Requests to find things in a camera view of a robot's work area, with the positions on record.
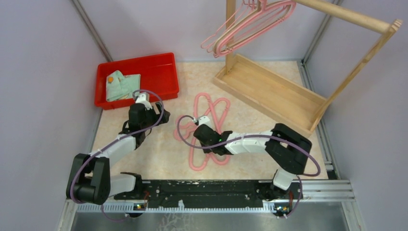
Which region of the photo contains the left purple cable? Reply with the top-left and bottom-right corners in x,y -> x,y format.
69,89 -> 165,221

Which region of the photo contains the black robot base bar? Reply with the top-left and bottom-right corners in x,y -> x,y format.
114,175 -> 303,217

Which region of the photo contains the thin pink wire hanger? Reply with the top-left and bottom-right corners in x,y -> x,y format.
200,0 -> 257,53
207,0 -> 284,53
204,0 -> 281,51

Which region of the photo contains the wooden hanger rack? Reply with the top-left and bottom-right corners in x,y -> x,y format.
211,0 -> 403,137

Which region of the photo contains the thick pink hanger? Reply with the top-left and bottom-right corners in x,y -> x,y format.
193,92 -> 230,170
173,97 -> 231,172
214,0 -> 297,59

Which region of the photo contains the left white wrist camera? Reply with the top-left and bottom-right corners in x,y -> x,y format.
135,92 -> 153,110

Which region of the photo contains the red plastic bin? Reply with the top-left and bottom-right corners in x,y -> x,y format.
94,52 -> 179,110

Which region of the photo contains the purple cable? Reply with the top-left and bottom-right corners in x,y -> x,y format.
69,89 -> 165,221
176,115 -> 321,219

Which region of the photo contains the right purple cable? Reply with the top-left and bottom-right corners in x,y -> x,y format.
176,115 -> 321,219

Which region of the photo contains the beige thick hanger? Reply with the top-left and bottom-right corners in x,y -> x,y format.
212,0 -> 288,55

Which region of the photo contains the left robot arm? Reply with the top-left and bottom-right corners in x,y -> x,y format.
66,102 -> 170,205

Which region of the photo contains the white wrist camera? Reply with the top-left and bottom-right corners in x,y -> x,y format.
135,92 -> 153,110
195,115 -> 211,127

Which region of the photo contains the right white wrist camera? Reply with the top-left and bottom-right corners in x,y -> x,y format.
195,115 -> 211,127

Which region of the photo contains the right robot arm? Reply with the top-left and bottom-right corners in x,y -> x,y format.
193,123 -> 312,198

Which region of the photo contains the green folded cloth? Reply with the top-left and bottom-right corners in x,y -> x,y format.
105,70 -> 141,102

